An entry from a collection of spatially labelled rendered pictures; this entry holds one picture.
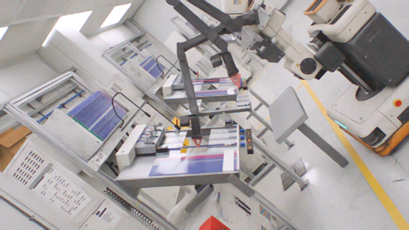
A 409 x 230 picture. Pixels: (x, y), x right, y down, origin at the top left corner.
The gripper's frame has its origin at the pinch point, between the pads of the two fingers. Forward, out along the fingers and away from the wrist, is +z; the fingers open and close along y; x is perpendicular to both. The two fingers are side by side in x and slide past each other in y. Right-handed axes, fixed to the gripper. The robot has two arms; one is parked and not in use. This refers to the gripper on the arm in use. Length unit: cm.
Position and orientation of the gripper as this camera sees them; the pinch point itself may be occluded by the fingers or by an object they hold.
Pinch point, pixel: (198, 146)
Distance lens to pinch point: 230.3
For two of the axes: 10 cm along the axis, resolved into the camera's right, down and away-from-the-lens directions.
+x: 9.9, -0.7, -1.2
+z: 1.1, 9.4, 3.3
